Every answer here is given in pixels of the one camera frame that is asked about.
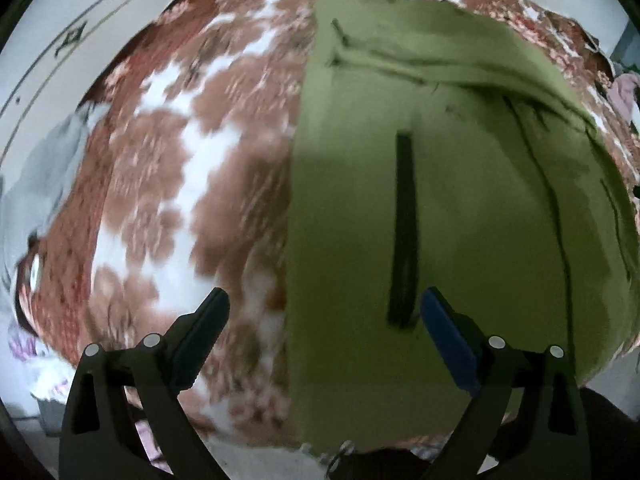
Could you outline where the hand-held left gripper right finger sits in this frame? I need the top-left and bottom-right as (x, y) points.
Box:
(420, 286), (594, 480)

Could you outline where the white panel with black ornament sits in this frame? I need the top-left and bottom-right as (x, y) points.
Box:
(0, 0), (203, 166)

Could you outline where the pink cloth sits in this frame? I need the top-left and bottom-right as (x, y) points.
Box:
(606, 74), (640, 128)

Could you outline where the green hooded jacket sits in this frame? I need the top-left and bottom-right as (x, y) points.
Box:
(286, 0), (640, 457)

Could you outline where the grey cloth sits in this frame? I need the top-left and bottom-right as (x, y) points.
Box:
(0, 107), (98, 321)

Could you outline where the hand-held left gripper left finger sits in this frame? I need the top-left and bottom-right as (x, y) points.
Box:
(59, 286), (232, 480)

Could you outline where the floral blanket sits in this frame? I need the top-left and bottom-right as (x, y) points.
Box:
(10, 0), (640, 461)

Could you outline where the purple patterned cloth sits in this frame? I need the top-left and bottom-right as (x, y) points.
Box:
(9, 325), (68, 403)

